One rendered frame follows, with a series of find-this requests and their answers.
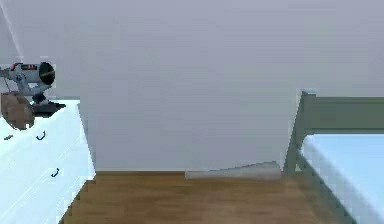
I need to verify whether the white chest of drawers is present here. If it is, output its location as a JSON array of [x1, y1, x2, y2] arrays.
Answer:
[[0, 98, 97, 224]]

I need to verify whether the grey desk lamp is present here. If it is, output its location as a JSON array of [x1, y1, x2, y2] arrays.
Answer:
[[0, 61, 67, 118]]

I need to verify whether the pale blue mattress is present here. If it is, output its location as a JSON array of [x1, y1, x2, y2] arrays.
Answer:
[[300, 133, 384, 224]]

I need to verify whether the brown box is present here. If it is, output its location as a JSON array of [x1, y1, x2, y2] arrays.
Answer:
[[0, 91, 36, 131]]

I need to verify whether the grey-green bed frame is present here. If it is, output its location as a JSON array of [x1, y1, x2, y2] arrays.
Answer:
[[282, 89, 384, 224]]

